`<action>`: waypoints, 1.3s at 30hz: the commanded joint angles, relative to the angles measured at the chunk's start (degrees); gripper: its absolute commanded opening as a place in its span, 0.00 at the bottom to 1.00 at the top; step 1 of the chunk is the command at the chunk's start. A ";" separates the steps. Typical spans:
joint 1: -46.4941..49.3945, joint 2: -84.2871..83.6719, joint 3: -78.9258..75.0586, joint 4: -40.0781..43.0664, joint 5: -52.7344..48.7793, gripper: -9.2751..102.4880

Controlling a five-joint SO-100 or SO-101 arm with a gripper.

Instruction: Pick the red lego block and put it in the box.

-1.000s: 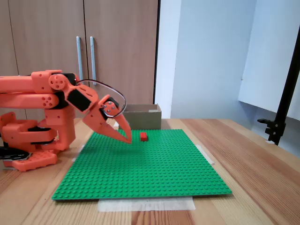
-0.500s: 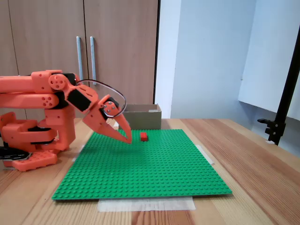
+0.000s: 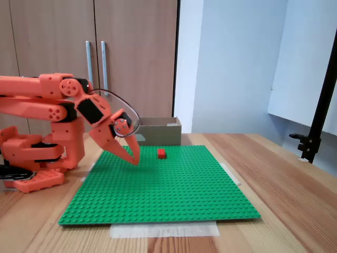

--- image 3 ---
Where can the masking tape strip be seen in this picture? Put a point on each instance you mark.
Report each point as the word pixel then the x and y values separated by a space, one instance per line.
pixel 87 175
pixel 231 175
pixel 163 231

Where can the black camera stand with clamp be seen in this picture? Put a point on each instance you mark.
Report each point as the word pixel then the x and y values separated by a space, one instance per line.
pixel 306 147

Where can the white panel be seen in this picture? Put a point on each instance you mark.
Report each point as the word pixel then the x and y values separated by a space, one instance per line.
pixel 297 66

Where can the brown cardboard box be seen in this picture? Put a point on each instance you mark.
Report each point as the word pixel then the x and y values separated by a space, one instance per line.
pixel 163 134

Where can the red lego block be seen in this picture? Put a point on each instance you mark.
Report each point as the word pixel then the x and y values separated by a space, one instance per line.
pixel 162 154

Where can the brown wooden cabinet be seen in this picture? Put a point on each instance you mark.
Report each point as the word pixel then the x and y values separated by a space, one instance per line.
pixel 52 39

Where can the green lego baseplate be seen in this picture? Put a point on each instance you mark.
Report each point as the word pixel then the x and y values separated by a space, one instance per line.
pixel 158 189

